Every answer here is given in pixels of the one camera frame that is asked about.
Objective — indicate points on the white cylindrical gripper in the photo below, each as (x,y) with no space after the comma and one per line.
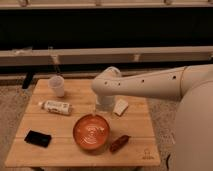
(104,104)

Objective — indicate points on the translucent plastic cup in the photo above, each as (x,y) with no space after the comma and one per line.
(56,84)

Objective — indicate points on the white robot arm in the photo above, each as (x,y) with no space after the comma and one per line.
(192,87)

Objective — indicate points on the black rectangular pouch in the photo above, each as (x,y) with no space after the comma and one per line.
(37,138)

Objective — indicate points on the white plastic bottle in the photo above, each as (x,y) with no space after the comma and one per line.
(56,107)

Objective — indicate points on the long wooden bench rail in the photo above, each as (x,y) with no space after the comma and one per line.
(104,55)

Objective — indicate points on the white sponge block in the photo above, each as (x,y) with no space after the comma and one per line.
(120,106)

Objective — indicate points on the orange bowl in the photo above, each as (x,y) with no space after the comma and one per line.
(91,132)

